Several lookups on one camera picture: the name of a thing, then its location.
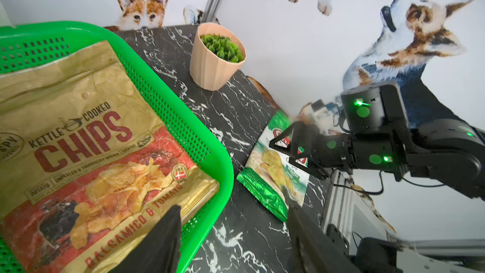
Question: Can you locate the aluminium front rail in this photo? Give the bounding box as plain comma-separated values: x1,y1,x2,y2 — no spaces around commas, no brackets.
321,171,484,272

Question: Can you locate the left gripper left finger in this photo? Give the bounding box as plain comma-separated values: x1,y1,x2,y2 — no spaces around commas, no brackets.
112,205,182,272

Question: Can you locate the yellow chips bag red label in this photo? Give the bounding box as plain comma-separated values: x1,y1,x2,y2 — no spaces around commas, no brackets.
1,41,219,272

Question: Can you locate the beige pot with green plant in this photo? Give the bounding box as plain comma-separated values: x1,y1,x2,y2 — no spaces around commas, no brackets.
189,23,247,91

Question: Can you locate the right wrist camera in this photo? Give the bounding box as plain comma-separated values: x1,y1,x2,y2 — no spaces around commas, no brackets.
298,99,343,136

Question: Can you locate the green plastic basket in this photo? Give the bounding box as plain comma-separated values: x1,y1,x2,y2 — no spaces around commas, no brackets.
1,21,234,272

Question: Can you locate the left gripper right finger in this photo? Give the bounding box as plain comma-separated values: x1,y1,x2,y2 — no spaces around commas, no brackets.
282,186,359,273

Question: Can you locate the green white Cimba cassava bag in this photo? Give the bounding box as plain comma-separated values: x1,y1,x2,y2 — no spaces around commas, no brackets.
237,110,309,222

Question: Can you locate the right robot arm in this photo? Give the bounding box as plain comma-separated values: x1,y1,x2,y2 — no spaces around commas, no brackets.
269,81,484,198

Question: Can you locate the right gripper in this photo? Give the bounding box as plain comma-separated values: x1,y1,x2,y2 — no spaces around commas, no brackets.
269,121,354,180

